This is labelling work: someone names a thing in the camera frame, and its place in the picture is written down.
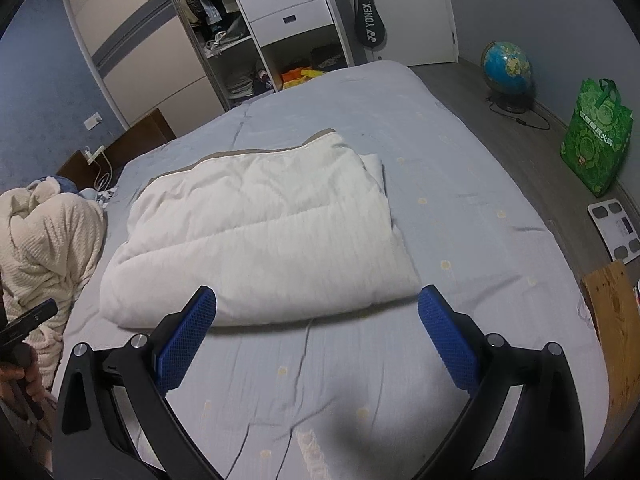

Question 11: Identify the black globe cable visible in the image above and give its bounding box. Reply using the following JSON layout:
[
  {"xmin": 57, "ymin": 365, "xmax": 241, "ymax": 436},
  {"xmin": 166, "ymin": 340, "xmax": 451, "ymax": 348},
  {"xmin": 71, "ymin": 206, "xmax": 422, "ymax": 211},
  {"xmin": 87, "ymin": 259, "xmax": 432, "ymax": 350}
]
[{"xmin": 487, "ymin": 100, "xmax": 551, "ymax": 132}]

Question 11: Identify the bed with light blue sheet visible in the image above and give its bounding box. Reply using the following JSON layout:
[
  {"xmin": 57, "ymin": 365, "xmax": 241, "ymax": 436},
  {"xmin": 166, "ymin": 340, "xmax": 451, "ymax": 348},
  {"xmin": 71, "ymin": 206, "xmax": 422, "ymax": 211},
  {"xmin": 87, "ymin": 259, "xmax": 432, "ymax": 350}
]
[{"xmin": 50, "ymin": 60, "xmax": 616, "ymax": 480}]

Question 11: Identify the white drawer unit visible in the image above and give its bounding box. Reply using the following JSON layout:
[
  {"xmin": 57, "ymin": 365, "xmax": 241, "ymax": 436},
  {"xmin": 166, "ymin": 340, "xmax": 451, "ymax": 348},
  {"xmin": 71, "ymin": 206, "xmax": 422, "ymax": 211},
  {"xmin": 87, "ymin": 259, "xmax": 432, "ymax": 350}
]
[{"xmin": 234, "ymin": 0, "xmax": 348, "ymax": 93}]

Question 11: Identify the orange box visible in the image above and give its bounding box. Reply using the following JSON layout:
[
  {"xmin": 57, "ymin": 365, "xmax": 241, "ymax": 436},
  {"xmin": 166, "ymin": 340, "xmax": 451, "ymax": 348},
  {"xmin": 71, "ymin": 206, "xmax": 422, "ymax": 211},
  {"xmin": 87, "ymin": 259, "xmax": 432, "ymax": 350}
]
[{"xmin": 281, "ymin": 66, "xmax": 307, "ymax": 92}]

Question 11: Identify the blue globe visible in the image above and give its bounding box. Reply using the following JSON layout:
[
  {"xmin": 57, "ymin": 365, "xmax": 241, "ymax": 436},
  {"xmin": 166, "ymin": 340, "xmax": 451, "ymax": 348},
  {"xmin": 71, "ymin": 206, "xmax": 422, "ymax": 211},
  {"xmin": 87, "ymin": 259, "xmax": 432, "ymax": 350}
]
[{"xmin": 481, "ymin": 40, "xmax": 533, "ymax": 114}]

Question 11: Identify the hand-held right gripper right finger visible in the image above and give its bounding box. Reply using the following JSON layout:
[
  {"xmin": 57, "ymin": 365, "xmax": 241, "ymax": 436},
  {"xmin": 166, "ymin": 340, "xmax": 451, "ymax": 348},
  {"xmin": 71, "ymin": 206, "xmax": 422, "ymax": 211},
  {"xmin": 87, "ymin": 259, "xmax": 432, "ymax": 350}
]
[{"xmin": 415, "ymin": 284, "xmax": 586, "ymax": 480}]

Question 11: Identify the white cable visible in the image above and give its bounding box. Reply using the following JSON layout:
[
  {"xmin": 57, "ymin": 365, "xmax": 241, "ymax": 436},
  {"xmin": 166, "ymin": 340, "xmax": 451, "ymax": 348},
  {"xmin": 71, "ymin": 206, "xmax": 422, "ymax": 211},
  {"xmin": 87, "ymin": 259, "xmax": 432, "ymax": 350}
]
[{"xmin": 92, "ymin": 152, "xmax": 119, "ymax": 197}]

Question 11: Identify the white door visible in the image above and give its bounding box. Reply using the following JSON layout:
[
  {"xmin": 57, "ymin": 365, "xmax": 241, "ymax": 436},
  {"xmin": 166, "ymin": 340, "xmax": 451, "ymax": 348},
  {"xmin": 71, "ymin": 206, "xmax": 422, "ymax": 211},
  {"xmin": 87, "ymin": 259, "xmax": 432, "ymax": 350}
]
[{"xmin": 345, "ymin": 0, "xmax": 460, "ymax": 67}]

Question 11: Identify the person's left hand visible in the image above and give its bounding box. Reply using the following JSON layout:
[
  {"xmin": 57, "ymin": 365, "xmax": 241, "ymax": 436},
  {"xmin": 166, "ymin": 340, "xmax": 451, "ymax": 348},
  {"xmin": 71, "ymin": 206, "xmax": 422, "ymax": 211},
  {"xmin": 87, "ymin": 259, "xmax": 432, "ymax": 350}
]
[{"xmin": 0, "ymin": 352, "xmax": 50, "ymax": 413}]

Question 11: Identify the wooden board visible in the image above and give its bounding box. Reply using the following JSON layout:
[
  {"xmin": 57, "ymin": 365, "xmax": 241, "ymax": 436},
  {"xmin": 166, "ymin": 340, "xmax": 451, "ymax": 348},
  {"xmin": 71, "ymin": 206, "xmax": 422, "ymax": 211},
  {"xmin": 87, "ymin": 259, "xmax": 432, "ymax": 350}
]
[{"xmin": 580, "ymin": 260, "xmax": 640, "ymax": 431}]

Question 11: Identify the blue cloth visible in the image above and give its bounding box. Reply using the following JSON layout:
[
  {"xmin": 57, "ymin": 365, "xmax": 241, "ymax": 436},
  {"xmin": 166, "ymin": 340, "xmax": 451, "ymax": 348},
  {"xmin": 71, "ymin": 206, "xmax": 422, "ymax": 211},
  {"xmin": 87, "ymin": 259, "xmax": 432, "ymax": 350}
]
[{"xmin": 30, "ymin": 175, "xmax": 108, "ymax": 206}]

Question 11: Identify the brown wooden headboard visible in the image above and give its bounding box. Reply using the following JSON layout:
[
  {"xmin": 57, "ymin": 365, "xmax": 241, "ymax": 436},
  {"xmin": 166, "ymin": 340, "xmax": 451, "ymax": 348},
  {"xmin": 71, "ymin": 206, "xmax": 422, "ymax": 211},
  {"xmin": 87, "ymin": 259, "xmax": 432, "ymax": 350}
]
[{"xmin": 55, "ymin": 108, "xmax": 177, "ymax": 186}]

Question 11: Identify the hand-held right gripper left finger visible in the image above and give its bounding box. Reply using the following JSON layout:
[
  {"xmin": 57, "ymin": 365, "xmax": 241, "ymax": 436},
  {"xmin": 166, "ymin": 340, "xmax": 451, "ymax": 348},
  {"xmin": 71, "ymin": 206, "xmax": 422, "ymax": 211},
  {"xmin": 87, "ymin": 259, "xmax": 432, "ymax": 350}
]
[{"xmin": 52, "ymin": 285, "xmax": 223, "ymax": 480}]

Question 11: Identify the white sliding door wardrobe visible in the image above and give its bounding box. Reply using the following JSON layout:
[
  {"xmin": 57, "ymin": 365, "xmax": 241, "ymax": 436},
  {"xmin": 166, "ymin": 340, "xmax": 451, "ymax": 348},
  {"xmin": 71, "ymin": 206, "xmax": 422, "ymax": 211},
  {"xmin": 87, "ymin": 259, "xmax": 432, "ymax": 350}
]
[{"xmin": 60, "ymin": 0, "xmax": 351, "ymax": 126}]

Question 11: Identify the cream knit robe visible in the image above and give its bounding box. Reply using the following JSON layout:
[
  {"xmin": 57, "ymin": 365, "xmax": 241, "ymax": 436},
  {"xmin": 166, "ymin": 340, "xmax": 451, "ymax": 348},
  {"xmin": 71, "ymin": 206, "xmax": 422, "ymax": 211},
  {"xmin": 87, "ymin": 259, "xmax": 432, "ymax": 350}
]
[{"xmin": 0, "ymin": 180, "xmax": 106, "ymax": 391}]

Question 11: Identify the white bathroom scale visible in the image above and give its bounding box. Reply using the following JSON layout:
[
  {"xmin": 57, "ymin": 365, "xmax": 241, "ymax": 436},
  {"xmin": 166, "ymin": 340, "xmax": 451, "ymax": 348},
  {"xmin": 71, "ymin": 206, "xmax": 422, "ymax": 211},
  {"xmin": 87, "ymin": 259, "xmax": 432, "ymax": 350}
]
[{"xmin": 587, "ymin": 201, "xmax": 640, "ymax": 263}]

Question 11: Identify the green shopping bag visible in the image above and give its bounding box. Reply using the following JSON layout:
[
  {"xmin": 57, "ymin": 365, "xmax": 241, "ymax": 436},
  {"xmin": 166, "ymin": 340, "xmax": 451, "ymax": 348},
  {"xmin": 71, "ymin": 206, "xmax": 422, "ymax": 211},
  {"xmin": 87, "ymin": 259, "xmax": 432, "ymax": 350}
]
[{"xmin": 559, "ymin": 78, "xmax": 635, "ymax": 198}]

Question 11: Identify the stack of magazines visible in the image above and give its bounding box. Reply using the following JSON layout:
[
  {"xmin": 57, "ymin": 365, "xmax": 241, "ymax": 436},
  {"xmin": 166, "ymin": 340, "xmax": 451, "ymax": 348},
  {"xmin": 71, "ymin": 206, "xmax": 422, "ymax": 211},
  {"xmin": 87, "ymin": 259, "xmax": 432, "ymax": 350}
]
[{"xmin": 227, "ymin": 75, "xmax": 257, "ymax": 99}]

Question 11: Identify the white hooded jacket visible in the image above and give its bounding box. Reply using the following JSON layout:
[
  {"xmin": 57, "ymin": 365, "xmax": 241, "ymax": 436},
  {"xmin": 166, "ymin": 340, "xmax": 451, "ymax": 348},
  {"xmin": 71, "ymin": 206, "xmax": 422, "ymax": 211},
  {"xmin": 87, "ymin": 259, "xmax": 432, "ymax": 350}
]
[{"xmin": 100, "ymin": 129, "xmax": 421, "ymax": 331}]

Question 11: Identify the black racket bag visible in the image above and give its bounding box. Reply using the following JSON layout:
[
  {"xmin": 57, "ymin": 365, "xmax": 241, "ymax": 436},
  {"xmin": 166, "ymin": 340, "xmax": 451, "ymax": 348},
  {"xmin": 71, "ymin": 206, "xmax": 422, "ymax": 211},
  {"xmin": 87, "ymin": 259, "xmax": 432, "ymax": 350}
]
[{"xmin": 345, "ymin": 0, "xmax": 387, "ymax": 50}]

